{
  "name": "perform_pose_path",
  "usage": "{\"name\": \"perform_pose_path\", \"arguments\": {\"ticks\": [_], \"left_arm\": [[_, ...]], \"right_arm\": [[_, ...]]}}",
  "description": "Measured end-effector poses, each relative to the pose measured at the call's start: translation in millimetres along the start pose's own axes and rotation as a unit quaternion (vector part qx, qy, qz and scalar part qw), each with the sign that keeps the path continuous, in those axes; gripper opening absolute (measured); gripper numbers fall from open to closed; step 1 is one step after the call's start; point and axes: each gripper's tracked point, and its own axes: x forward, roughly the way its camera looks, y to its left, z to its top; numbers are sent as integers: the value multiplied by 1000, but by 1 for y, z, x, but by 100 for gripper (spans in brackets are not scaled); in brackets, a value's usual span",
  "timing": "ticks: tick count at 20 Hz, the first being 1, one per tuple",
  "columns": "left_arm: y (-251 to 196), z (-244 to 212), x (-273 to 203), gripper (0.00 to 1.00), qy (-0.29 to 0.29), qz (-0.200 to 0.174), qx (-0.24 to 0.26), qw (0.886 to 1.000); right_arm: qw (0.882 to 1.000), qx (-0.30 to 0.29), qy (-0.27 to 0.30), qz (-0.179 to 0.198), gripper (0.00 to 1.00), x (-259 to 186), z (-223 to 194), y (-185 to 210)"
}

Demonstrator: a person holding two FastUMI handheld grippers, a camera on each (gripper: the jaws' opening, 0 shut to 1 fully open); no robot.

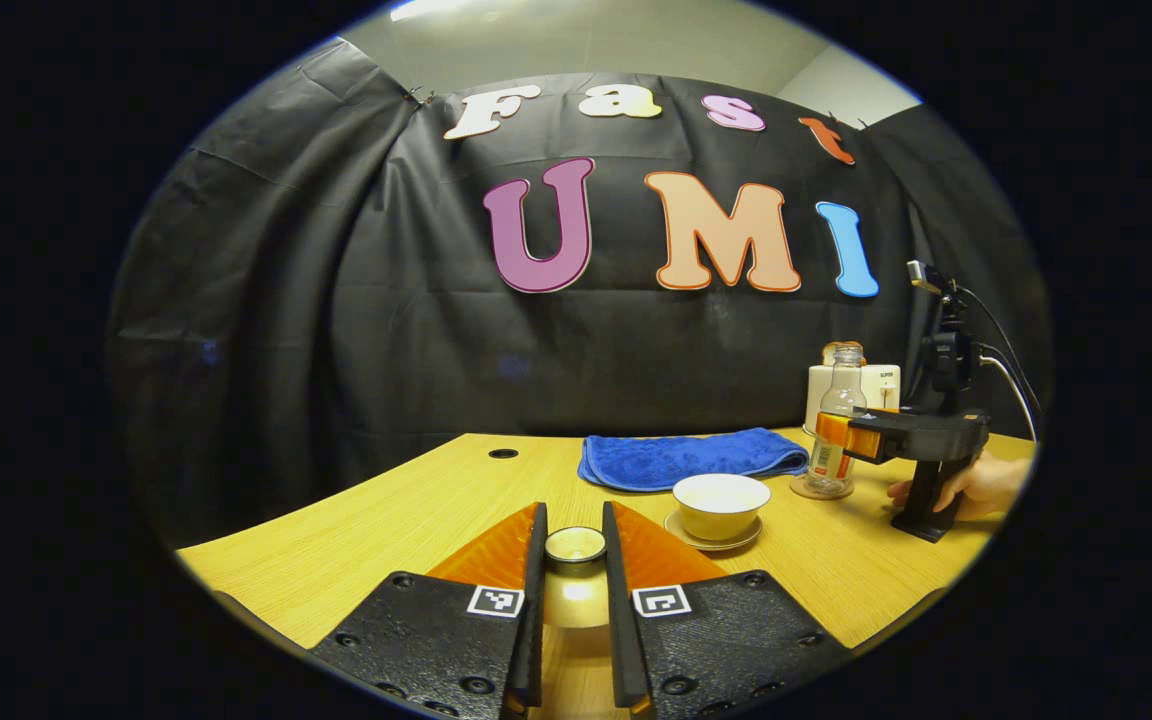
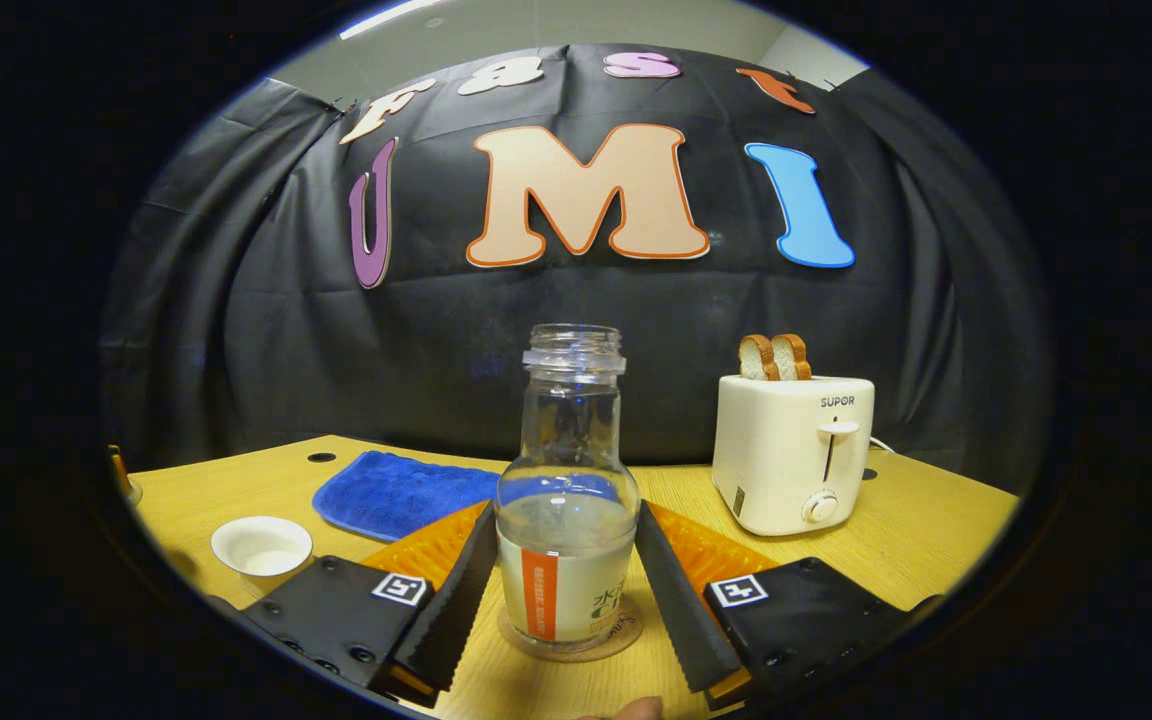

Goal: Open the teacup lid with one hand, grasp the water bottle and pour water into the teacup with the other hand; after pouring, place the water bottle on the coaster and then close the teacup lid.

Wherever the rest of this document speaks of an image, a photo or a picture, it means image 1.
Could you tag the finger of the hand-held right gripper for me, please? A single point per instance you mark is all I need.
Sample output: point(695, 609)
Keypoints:
point(834, 430)

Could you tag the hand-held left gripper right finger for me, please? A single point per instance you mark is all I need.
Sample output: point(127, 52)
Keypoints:
point(621, 640)

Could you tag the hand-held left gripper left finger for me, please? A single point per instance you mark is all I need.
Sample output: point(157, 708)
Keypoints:
point(534, 620)

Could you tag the clear water bottle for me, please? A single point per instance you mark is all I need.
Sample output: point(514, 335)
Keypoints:
point(836, 400)

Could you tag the round cork coaster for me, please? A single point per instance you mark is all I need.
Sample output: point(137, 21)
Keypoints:
point(821, 493)

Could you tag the cream teacup lid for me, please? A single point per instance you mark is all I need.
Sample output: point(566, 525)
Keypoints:
point(576, 545)

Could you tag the cream teacup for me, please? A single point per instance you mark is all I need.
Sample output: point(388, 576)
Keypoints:
point(721, 508)

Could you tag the white toaster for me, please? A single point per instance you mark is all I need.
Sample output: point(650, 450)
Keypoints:
point(881, 385)

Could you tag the cream saucer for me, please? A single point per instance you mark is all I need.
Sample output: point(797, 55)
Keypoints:
point(711, 545)

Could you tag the blue towel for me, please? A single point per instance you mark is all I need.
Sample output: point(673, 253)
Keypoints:
point(686, 458)

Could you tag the black backdrop cloth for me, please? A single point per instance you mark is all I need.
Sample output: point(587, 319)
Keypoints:
point(336, 330)

